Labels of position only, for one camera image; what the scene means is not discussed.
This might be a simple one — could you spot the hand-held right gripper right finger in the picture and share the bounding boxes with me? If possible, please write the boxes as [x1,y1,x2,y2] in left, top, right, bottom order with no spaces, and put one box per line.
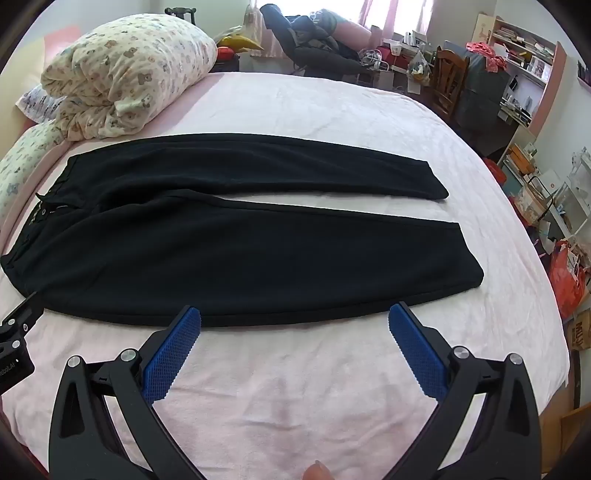
[389,302,541,480]

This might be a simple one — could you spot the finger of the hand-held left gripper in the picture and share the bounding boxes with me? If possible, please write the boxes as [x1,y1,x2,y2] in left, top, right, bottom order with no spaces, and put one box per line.
[0,292,44,343]

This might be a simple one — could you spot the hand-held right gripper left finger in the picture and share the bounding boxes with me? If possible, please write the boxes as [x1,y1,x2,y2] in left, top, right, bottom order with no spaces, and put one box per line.
[48,305,206,480]

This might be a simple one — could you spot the black pants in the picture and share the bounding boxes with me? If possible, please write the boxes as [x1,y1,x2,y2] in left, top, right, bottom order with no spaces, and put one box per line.
[0,133,485,328]

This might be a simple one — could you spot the person's right hand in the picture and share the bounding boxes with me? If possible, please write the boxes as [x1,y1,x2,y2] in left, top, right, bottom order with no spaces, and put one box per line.
[302,460,334,480]

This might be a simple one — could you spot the bear print pillow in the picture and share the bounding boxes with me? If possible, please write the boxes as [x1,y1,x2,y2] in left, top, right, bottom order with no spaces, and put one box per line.
[0,121,70,222]

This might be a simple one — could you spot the orange plastic bag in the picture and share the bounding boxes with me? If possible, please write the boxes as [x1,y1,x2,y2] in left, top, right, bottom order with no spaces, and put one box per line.
[549,240,588,320]

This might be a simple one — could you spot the cardboard box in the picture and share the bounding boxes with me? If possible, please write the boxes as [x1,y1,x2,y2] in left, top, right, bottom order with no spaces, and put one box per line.
[568,314,591,352]

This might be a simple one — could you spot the blue print pillow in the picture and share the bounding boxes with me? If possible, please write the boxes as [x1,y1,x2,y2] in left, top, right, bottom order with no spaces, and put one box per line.
[16,85,68,124]

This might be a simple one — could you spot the white storage rack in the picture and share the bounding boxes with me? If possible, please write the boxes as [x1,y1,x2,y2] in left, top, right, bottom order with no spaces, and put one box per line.
[538,152,591,243]

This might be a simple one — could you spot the grey covered furniture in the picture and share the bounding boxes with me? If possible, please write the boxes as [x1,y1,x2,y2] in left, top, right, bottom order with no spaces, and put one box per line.
[443,41,513,136]

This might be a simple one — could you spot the wooden chair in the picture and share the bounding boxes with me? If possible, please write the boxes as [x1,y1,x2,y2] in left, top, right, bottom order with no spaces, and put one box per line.
[431,46,468,121]

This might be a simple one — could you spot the bear print folded quilt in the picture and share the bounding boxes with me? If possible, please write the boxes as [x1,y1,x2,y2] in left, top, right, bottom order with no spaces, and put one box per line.
[41,14,219,141]

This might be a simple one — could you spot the pink bookshelf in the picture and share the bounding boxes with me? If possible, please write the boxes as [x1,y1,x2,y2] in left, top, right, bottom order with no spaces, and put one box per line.
[480,14,568,136]

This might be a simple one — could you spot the red cloth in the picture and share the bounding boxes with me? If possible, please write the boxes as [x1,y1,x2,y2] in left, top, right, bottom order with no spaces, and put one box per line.
[466,41,509,73]

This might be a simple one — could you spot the dark jacket pile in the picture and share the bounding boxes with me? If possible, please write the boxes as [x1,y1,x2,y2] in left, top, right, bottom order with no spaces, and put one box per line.
[261,4,370,77]

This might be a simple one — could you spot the yellow plush toy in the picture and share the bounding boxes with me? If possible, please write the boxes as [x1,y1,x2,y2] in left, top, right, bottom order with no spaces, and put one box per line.
[217,34,265,52]

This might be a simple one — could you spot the pink curtain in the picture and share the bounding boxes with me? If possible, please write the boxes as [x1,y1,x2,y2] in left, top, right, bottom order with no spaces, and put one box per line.
[360,0,439,43]

